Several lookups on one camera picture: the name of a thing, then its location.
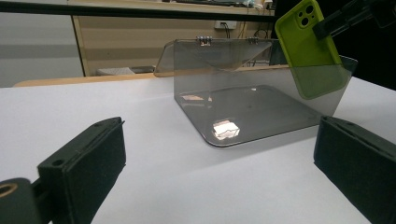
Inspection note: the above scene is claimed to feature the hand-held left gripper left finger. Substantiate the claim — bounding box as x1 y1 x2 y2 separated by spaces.
36 116 127 224

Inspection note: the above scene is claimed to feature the wooden desk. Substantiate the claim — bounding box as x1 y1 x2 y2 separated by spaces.
65 0 276 77

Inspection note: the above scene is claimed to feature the transparent grey storage box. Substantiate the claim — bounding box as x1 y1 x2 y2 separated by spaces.
153 35 359 148

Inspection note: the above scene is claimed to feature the black horizontal frame bar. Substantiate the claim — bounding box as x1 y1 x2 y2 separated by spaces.
0 1 276 23

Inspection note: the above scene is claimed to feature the wooden table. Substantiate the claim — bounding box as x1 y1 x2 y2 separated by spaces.
13 63 291 89

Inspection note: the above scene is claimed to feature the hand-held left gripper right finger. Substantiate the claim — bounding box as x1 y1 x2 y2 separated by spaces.
313 115 396 224

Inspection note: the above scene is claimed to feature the green phone case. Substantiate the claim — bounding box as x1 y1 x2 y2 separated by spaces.
274 0 352 101

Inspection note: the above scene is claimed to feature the hanging black cable bundle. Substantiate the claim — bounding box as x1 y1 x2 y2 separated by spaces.
237 21 275 68

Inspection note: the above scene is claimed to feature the white wall power outlet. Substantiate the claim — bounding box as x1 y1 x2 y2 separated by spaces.
213 20 238 31

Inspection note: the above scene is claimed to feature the white board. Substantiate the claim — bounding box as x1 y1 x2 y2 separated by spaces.
0 75 396 224

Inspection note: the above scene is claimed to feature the white cabinet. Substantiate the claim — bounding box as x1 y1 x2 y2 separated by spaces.
0 11 86 89

